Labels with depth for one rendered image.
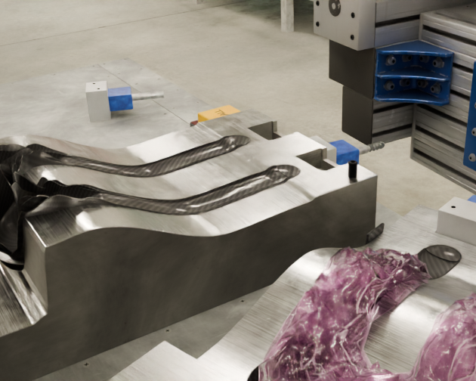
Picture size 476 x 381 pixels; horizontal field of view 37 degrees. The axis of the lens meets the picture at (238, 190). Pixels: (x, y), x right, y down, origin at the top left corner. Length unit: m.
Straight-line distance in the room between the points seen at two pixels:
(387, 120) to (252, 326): 0.74
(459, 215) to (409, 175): 2.07
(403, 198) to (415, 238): 1.89
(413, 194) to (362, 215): 1.87
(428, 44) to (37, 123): 0.67
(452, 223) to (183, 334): 0.29
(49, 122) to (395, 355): 0.85
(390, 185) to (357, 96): 1.48
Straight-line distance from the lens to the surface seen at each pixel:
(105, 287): 0.67
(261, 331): 0.59
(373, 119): 1.25
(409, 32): 1.25
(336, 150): 0.98
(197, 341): 0.70
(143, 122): 1.22
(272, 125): 0.95
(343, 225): 0.80
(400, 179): 2.78
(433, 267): 0.72
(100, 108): 1.24
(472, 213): 0.76
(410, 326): 0.57
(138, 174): 0.85
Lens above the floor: 1.25
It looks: 28 degrees down
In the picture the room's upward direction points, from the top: 3 degrees counter-clockwise
